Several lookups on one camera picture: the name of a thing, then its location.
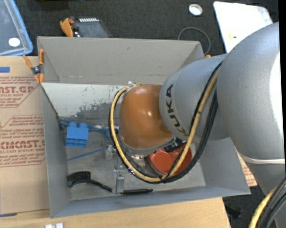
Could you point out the orange-red round cup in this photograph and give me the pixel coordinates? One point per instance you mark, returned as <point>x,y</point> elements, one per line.
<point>162,161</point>

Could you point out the brown cardboard board, red print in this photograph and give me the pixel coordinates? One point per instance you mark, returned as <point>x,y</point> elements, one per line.
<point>23,182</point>

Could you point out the blue toy building block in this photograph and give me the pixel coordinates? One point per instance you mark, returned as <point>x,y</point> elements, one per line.
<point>76,136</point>

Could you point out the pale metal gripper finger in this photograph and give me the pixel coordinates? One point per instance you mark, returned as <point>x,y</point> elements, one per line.
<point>108,154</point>
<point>119,184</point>

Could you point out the grey metal bin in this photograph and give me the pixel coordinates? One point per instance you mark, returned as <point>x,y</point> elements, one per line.
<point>88,59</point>

